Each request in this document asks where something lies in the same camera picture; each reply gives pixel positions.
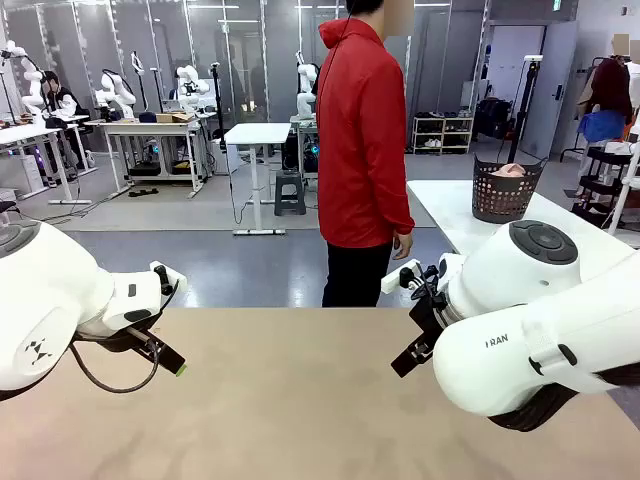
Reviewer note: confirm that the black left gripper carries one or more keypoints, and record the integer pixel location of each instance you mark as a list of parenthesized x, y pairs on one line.
[(115, 341)]

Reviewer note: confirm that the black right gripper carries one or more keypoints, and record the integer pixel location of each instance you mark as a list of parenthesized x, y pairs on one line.
[(430, 317)]

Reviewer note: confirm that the black perforated laundry basket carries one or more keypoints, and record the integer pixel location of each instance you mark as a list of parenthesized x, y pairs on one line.
[(500, 200)]

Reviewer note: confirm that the pink towel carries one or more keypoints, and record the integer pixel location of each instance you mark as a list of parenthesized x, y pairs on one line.
[(510, 170)]

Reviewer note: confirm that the person's right forearm red sleeve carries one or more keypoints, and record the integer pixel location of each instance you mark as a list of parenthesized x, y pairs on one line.
[(395, 200)]

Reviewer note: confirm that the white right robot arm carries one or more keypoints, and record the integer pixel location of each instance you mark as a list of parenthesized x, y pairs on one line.
[(525, 280)]

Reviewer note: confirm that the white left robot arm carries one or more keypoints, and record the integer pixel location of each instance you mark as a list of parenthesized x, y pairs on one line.
[(50, 280)]

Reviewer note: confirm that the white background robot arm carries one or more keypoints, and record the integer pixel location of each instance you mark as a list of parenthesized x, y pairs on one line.
[(305, 100), (32, 85), (189, 82), (117, 92)]

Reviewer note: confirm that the person's right hand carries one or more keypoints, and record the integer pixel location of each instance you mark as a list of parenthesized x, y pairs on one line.
[(404, 244)]

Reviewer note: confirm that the large white table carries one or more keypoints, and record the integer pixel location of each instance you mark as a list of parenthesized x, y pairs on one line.
[(440, 205)]

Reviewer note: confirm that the black object on floor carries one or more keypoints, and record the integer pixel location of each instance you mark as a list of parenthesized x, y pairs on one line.
[(142, 192)]

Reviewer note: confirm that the grey plastic stool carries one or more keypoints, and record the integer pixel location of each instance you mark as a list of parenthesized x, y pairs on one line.
[(290, 192)]

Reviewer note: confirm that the person in red jacket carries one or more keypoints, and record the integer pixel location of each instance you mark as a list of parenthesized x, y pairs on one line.
[(360, 150)]

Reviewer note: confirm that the white desk with robot arms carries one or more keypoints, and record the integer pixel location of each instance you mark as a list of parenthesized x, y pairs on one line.
[(145, 127)]

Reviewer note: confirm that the white shoe rack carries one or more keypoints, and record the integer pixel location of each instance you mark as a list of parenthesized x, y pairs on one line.
[(442, 135)]

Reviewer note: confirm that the black computer tower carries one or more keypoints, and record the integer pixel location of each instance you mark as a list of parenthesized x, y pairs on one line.
[(292, 155)]

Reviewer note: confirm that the flat cardboard box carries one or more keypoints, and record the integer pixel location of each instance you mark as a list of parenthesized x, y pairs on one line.
[(175, 118)]

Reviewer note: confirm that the white standing desk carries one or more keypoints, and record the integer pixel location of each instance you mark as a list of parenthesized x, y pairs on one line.
[(257, 132)]

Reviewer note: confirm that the black suitcase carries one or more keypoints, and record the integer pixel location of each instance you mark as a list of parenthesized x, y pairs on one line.
[(495, 120)]

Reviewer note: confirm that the black utility cart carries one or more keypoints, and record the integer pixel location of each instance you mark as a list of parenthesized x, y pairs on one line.
[(600, 185)]

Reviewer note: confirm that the long white lab desk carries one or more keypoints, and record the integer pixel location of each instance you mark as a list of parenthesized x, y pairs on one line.
[(25, 132)]

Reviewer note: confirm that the seated person with headphones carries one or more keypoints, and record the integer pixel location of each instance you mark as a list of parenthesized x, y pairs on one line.
[(62, 105)]

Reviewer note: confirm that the black tripod with white head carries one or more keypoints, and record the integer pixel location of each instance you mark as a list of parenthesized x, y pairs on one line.
[(525, 100)]

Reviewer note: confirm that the blue hanging cloth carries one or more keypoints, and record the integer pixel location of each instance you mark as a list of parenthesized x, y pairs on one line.
[(600, 125)]

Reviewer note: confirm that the grey door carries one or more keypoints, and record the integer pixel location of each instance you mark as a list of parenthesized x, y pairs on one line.
[(555, 75)]

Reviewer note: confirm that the dark red hanging garment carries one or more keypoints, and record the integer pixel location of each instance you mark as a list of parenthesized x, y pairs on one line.
[(612, 90)]

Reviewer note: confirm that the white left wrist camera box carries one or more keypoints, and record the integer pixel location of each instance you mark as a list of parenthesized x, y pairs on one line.
[(176, 281)]

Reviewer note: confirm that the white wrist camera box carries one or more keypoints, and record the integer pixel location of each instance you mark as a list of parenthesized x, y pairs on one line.
[(395, 280), (176, 281)]

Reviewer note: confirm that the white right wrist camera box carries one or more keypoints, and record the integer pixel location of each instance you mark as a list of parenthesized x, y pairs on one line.
[(395, 280)]

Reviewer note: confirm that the black camera stand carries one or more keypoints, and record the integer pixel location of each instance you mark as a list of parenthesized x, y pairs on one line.
[(217, 100)]

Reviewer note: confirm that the white rack frame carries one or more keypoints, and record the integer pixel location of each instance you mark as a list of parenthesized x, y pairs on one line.
[(620, 205)]

